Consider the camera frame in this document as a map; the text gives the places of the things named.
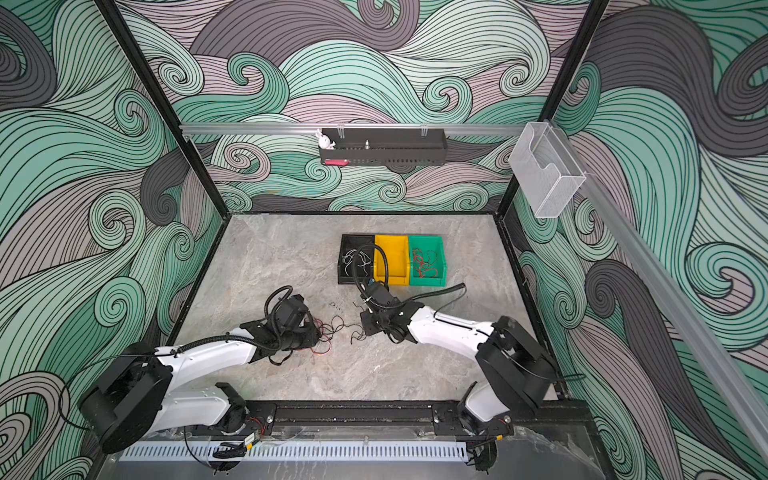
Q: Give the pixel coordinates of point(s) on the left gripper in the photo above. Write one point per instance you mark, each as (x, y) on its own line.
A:
(312, 338)

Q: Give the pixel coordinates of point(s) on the black wall shelf tray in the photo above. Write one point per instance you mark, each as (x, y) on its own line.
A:
(398, 149)

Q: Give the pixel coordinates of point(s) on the clear acrylic wall holder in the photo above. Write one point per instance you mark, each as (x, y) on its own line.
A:
(546, 167)

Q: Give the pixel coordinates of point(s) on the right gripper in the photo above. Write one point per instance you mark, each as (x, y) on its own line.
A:
(365, 322)

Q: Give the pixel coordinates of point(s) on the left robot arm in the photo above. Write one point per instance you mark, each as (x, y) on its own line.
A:
(147, 389)

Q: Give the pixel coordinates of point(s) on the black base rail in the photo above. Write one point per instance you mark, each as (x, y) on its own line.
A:
(440, 417)

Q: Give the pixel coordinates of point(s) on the aluminium wall rail back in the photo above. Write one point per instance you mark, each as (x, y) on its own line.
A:
(276, 128)

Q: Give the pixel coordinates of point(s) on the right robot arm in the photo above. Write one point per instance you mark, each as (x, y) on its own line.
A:
(517, 370)

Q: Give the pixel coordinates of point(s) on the yellow plastic bin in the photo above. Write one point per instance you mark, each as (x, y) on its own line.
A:
(396, 250)

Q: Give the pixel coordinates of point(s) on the black plastic bin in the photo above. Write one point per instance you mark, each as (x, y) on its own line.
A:
(355, 256)

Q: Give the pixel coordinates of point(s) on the green plastic bin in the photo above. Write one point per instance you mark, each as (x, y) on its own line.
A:
(427, 261)

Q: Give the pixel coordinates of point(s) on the white slotted cable duct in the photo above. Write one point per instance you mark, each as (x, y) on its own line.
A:
(302, 450)

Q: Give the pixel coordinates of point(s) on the white rabbit figurine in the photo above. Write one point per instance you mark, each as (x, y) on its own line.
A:
(324, 141)

